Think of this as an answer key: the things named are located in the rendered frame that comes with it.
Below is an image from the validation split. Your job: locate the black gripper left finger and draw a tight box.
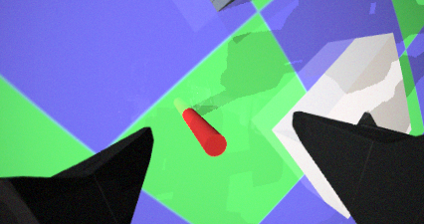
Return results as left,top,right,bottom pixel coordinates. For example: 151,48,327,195
0,126,154,224

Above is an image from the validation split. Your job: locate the red peg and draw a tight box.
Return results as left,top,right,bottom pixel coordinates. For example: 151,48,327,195
182,109,227,157

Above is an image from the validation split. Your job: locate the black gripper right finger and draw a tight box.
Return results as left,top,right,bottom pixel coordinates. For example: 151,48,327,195
292,112,424,224

